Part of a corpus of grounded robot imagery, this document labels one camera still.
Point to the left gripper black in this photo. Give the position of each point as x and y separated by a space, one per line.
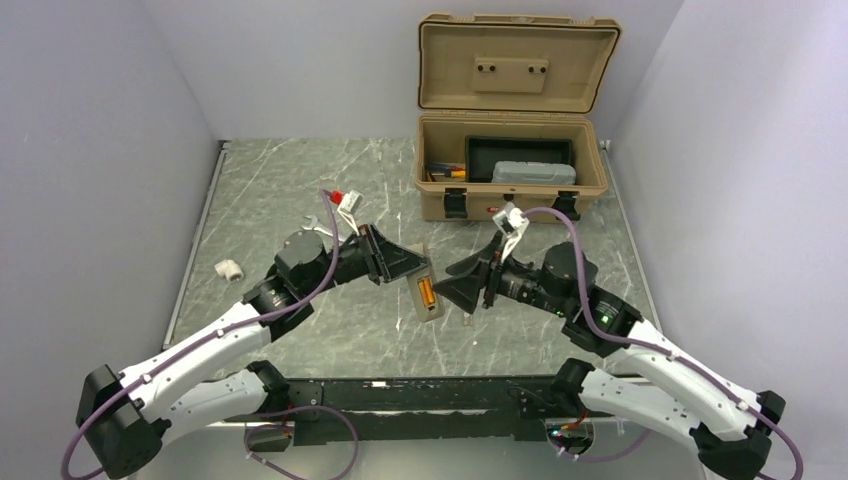
376 247

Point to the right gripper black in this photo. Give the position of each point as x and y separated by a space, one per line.
493 251

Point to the beige remote control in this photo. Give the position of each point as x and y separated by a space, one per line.
424 313

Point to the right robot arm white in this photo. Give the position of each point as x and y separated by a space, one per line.
728 427

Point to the white PVC elbow fitting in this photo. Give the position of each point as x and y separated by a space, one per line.
229 270

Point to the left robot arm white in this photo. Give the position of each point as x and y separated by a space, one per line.
127 416

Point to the silver combination wrench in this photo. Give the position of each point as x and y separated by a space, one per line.
312 223

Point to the grey plastic case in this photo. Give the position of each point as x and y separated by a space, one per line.
513 172

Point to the black tray in toolbox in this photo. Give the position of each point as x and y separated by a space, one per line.
484 152

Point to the tan plastic toolbox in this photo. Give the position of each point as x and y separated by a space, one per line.
509 76

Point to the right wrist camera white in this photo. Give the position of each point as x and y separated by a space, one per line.
512 223

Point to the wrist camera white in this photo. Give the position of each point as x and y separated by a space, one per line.
512 223
347 204

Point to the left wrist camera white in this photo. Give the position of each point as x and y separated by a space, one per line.
347 204

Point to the yellow-handled tools in toolbox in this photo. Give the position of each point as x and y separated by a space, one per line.
446 172

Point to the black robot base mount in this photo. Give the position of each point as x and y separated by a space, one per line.
521 408

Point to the aluminium frame rail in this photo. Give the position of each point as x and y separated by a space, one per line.
247 392

